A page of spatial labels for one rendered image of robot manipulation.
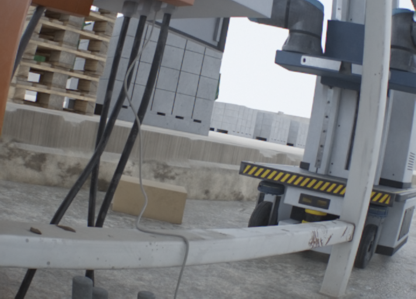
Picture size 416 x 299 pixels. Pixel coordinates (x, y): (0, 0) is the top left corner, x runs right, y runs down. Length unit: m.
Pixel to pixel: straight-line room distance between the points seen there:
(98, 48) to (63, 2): 2.49
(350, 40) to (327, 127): 0.40
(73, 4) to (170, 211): 1.29
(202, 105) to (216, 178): 1.56
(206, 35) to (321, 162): 0.86
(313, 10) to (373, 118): 0.90
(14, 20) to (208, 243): 0.48
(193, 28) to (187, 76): 3.00
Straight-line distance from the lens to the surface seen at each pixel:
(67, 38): 3.33
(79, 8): 1.10
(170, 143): 2.86
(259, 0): 0.97
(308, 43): 2.05
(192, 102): 4.51
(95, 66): 3.53
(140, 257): 0.75
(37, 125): 2.38
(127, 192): 2.16
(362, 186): 1.33
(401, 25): 1.94
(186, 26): 1.46
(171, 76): 4.40
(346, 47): 2.15
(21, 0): 0.68
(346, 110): 2.18
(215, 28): 1.58
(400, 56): 1.91
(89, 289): 0.46
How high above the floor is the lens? 0.42
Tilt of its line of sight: 1 degrees down
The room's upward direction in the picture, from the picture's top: 11 degrees clockwise
